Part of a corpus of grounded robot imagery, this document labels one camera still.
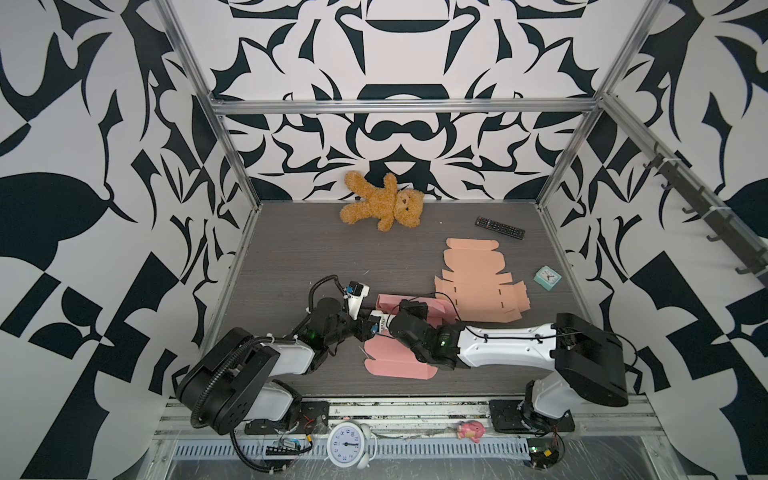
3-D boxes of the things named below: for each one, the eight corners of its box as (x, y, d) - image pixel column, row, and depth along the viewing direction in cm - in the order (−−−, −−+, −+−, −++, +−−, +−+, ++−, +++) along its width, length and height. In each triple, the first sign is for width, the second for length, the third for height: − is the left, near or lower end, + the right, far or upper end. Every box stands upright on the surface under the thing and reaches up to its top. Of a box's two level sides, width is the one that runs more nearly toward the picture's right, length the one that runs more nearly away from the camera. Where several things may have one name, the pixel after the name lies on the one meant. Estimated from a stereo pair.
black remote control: (474, 224, 116) (475, 220, 114) (476, 219, 118) (477, 215, 116) (521, 240, 112) (524, 236, 109) (522, 235, 113) (525, 231, 111)
